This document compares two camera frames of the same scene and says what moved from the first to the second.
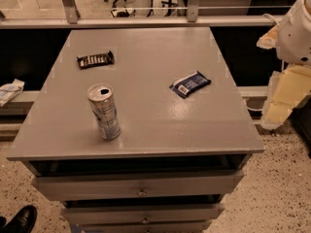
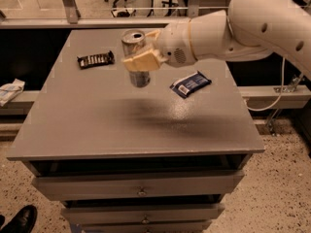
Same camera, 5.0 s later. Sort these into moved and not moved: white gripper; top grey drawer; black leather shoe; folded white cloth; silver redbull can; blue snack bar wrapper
Moved: silver redbull can; white gripper
Not moved: folded white cloth; top grey drawer; black leather shoe; blue snack bar wrapper
